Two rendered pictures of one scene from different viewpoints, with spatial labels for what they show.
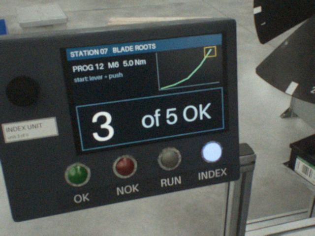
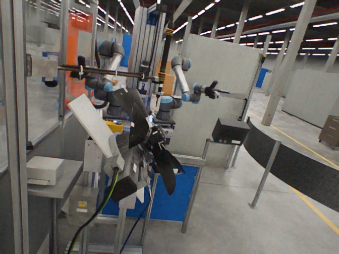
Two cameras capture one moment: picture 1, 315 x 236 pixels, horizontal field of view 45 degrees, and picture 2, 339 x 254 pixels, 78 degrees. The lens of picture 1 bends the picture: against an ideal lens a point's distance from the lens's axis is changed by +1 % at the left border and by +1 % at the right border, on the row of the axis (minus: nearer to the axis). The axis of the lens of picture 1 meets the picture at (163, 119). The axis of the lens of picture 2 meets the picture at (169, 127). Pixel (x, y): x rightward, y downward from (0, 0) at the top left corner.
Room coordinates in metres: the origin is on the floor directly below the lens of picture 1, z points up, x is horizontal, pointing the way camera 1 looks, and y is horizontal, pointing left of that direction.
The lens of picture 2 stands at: (2.19, -0.31, 1.68)
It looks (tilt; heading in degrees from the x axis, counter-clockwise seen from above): 19 degrees down; 185
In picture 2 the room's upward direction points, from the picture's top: 12 degrees clockwise
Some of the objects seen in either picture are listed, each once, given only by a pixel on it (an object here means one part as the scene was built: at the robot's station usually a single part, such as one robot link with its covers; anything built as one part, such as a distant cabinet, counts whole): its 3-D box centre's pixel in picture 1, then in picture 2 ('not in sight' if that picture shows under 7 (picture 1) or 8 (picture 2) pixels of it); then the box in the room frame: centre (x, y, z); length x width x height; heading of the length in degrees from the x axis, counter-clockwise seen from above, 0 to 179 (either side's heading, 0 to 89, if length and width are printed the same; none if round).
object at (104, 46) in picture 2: not in sight; (104, 71); (0.31, -1.17, 1.41); 0.15 x 0.12 x 0.55; 90
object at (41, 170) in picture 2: not in sight; (43, 172); (1.24, -1.05, 0.92); 0.17 x 0.16 x 0.11; 104
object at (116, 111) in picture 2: not in sight; (114, 109); (0.31, -1.04, 1.09); 0.15 x 0.15 x 0.10
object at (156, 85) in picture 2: not in sight; (158, 85); (0.92, -0.54, 1.49); 0.09 x 0.07 x 0.10; 139
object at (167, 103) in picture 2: not in sight; (166, 103); (0.09, -0.59, 1.20); 0.13 x 0.12 x 0.14; 142
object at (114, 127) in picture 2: not in sight; (112, 128); (0.64, -0.91, 1.02); 0.16 x 0.10 x 0.11; 104
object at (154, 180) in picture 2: not in sight; (149, 209); (0.72, -0.48, 0.40); 0.03 x 0.03 x 0.80; 29
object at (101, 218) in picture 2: not in sight; (104, 218); (1.10, -0.72, 0.56); 0.19 x 0.04 x 0.04; 104
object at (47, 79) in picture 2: not in sight; (51, 81); (1.36, -0.92, 1.47); 0.05 x 0.04 x 0.05; 139
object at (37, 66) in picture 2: not in sight; (41, 66); (1.39, -0.95, 1.53); 0.10 x 0.07 x 0.09; 139
